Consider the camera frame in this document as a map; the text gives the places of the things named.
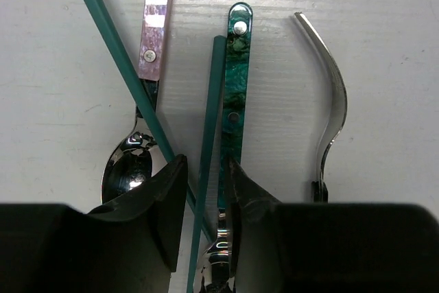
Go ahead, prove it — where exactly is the green handled spoon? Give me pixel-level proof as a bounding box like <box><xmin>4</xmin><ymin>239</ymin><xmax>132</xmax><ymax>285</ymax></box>
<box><xmin>193</xmin><ymin>2</ymin><xmax>253</xmax><ymax>292</ymax></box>

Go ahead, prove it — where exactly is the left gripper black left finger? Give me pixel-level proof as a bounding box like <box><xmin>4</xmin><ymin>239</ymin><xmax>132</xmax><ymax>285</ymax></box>
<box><xmin>88</xmin><ymin>154</ymin><xmax>188</xmax><ymax>292</ymax></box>

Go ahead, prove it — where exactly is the pink handled spoon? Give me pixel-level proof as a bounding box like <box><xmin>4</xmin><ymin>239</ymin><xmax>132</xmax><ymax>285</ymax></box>
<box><xmin>101</xmin><ymin>0</ymin><xmax>172</xmax><ymax>203</ymax></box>

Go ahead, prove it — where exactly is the teal handled fork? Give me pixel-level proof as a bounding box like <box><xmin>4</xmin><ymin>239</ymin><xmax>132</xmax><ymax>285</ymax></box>
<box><xmin>294</xmin><ymin>12</ymin><xmax>348</xmax><ymax>202</ymax></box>

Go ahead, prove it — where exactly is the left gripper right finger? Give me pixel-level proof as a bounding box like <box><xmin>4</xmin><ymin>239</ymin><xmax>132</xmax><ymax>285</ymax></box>
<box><xmin>224</xmin><ymin>156</ymin><xmax>283</xmax><ymax>292</ymax></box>

